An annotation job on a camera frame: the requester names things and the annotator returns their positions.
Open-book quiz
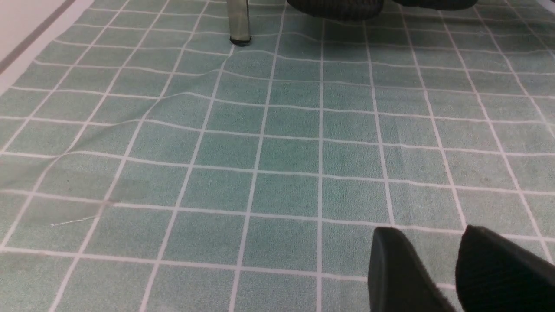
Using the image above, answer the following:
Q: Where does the black boot left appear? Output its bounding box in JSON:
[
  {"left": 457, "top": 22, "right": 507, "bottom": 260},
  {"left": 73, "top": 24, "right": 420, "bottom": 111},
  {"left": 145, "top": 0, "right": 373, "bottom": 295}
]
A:
[{"left": 287, "top": 0, "right": 384, "bottom": 22}]

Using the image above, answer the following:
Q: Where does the metal shoe rack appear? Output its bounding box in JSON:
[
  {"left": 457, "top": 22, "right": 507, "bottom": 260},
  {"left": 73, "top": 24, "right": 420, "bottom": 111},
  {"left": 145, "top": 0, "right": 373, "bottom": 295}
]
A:
[{"left": 226, "top": 0, "right": 251, "bottom": 47}]

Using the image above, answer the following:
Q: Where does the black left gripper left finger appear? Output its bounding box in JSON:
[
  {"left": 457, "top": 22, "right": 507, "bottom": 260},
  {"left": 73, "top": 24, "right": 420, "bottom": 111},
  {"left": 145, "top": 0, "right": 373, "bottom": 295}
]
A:
[{"left": 367, "top": 227, "right": 456, "bottom": 312}]

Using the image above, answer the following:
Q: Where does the green checkered tablecloth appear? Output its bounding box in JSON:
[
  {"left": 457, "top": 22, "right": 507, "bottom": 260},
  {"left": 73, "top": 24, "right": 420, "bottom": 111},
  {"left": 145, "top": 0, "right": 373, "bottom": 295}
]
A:
[{"left": 0, "top": 0, "right": 555, "bottom": 312}]

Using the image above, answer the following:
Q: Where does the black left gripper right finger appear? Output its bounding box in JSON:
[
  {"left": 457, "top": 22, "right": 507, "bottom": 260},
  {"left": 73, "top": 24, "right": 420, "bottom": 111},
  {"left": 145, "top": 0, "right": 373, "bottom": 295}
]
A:
[{"left": 455, "top": 225, "right": 555, "bottom": 312}]

